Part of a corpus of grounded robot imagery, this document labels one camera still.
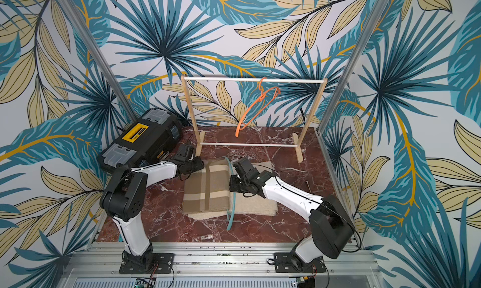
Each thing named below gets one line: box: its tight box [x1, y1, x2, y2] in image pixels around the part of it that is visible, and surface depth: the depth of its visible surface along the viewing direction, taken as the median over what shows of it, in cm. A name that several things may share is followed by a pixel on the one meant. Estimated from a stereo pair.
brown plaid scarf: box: [182, 159, 231, 213], surface depth 91 cm
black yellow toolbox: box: [97, 108, 182, 173], surface depth 94 cm
